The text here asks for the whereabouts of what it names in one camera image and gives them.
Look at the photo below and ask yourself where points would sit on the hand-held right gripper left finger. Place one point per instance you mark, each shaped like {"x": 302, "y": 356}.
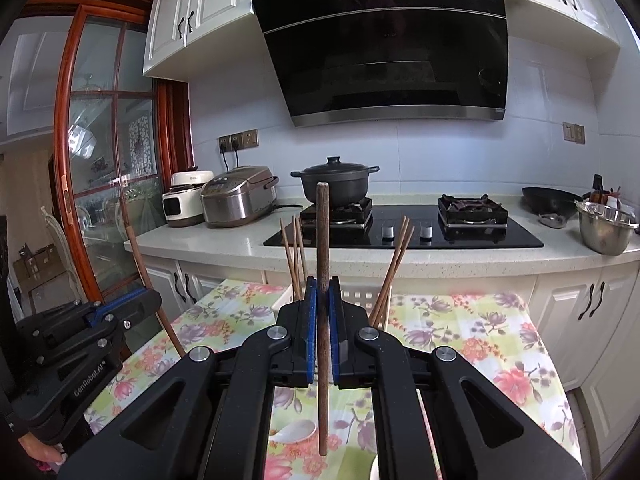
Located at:
{"x": 312, "y": 330}

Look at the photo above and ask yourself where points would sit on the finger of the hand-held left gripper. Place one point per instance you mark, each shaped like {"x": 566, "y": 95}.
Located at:
{"x": 95, "y": 345}
{"x": 120, "y": 306}

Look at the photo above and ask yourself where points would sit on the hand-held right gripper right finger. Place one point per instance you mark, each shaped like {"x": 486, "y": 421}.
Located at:
{"x": 335, "y": 330}

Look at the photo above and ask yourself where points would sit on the white perforated plastic basket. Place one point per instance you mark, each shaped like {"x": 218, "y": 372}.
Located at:
{"x": 360, "y": 297}

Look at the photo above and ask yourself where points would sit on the person's left hand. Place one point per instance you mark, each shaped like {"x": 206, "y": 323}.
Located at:
{"x": 45, "y": 452}

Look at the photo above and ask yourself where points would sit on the white chair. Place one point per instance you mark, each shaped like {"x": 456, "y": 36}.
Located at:
{"x": 62, "y": 250}

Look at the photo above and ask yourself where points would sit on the cardboard box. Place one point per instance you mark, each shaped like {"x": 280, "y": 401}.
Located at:
{"x": 37, "y": 265}

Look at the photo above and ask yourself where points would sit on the small white cooker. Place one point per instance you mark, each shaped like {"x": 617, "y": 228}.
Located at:
{"x": 182, "y": 200}

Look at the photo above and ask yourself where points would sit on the floral tablecloth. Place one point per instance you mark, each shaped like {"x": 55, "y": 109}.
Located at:
{"x": 475, "y": 340}

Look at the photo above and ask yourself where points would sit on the wooden glass door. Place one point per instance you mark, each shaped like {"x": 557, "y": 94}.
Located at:
{"x": 100, "y": 160}

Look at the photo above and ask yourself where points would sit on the black lidded pot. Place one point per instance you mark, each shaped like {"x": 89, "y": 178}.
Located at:
{"x": 335, "y": 182}

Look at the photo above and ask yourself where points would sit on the silver rice cooker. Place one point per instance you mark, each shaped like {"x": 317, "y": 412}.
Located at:
{"x": 237, "y": 200}

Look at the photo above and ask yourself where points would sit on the black glass gas stove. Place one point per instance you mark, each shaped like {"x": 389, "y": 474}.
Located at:
{"x": 450, "y": 232}

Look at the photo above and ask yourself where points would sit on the black wok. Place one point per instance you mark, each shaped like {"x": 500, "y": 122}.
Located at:
{"x": 550, "y": 199}

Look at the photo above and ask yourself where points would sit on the black range hood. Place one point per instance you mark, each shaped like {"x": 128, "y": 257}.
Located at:
{"x": 385, "y": 50}

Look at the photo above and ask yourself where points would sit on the stainless steel bowl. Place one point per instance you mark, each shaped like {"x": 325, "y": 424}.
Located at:
{"x": 605, "y": 232}

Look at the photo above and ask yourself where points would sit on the dark condiment bottle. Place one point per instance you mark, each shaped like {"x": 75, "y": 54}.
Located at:
{"x": 597, "y": 187}

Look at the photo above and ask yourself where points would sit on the wall power outlet strip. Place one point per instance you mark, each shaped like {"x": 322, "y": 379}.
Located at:
{"x": 240, "y": 140}

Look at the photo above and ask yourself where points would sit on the white wall cabinet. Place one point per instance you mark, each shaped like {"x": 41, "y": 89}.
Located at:
{"x": 560, "y": 0}
{"x": 195, "y": 15}

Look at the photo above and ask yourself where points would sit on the wall switch plate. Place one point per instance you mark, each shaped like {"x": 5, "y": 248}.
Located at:
{"x": 573, "y": 132}

